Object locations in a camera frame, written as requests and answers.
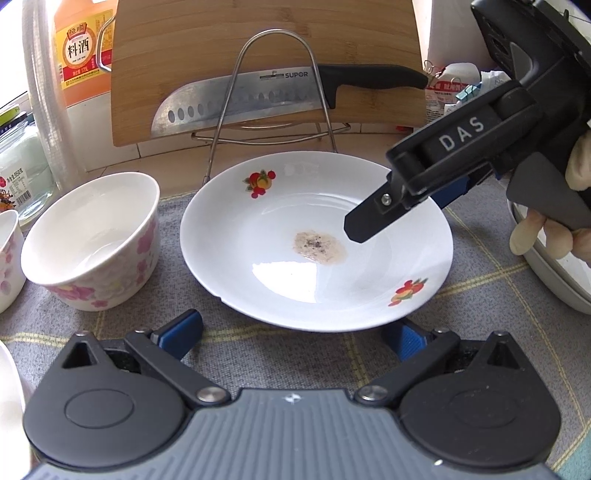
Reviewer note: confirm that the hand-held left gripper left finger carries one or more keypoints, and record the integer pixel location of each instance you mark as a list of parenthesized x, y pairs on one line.
[(182, 330)]

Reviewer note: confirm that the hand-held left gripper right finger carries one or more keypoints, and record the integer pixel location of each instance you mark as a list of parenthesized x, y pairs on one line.
[(408, 341)]

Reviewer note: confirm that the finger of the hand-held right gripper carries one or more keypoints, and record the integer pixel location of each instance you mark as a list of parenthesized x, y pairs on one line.
[(369, 219), (450, 196)]

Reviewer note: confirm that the white flower plate stained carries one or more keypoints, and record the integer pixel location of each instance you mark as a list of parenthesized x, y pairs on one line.
[(277, 217)]

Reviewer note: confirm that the white flower plate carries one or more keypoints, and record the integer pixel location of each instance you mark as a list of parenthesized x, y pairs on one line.
[(554, 288)]

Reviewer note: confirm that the white bowl pink flowers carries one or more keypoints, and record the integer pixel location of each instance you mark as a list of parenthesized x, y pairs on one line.
[(92, 221)]

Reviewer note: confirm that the white bowl faint purple flowers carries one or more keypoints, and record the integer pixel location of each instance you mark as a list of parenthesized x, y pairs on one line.
[(9, 263)]

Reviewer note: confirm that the person's right hand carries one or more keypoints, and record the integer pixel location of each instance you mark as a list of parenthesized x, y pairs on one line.
[(540, 233)]

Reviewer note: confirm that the clipped red white packet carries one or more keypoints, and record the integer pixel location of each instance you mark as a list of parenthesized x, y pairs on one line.
[(443, 94)]

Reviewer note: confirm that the grey teal checked dish towel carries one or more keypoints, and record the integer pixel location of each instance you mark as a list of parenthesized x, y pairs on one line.
[(300, 357)]

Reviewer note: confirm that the glass jar yellow green lid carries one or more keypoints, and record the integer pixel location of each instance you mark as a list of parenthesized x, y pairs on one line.
[(23, 161)]

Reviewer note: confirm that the bamboo cutting board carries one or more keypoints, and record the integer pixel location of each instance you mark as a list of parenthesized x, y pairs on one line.
[(207, 46)]

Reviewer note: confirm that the tall clear plastic wrap roll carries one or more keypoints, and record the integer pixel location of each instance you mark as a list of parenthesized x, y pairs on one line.
[(46, 115)]

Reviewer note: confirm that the orange cooking wine jug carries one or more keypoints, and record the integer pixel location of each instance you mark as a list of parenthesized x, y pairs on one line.
[(78, 50)]

